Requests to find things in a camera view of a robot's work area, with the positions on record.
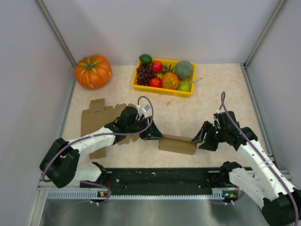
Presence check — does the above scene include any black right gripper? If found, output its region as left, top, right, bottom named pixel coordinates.
left=191, top=121, right=227, bottom=151

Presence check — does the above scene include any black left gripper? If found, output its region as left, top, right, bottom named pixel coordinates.
left=127, top=116, right=164, bottom=140

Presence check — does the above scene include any brown cardboard box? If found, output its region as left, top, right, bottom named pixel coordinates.
left=158, top=134, right=197, bottom=155

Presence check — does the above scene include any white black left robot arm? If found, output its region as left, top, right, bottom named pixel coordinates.
left=40, top=105, right=164, bottom=188

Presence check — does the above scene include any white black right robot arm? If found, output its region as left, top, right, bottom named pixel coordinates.
left=191, top=111, right=301, bottom=226

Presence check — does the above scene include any yellow plastic fruit tray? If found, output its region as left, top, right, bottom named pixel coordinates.
left=132, top=56, right=198, bottom=97

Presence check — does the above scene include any red apple front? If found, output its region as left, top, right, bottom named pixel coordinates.
left=149, top=77, right=162, bottom=88

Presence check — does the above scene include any red apple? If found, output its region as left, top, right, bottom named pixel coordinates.
left=149, top=77, right=162, bottom=88
left=151, top=61, right=163, bottom=74

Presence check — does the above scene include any light green apple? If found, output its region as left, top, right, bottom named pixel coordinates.
left=177, top=78, right=203, bottom=92

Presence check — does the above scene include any purple grape bunch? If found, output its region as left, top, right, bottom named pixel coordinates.
left=136, top=63, right=157, bottom=86

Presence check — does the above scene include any red apple rear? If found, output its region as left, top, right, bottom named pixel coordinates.
left=151, top=61, right=163, bottom=74

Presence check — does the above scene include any green netted melon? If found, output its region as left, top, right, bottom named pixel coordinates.
left=174, top=60, right=194, bottom=80

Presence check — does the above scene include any dark green lime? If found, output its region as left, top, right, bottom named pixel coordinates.
left=139, top=54, right=153, bottom=65

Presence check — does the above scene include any orange pumpkin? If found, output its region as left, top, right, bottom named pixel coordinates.
left=74, top=55, right=112, bottom=89

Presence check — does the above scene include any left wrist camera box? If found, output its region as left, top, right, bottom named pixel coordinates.
left=137, top=104, right=151, bottom=117

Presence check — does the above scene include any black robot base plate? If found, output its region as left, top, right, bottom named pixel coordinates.
left=95, top=167, right=237, bottom=195

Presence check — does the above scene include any white slotted cable duct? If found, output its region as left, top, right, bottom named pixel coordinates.
left=47, top=190, right=238, bottom=200

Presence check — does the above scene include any aluminium frame post left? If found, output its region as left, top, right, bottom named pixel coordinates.
left=35, top=0, right=76, bottom=67

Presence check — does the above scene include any aluminium frame post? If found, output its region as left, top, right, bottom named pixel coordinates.
left=243, top=0, right=288, bottom=70
left=35, top=0, right=76, bottom=67

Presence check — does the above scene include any aluminium frame post right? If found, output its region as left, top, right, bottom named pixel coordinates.
left=243, top=0, right=288, bottom=70

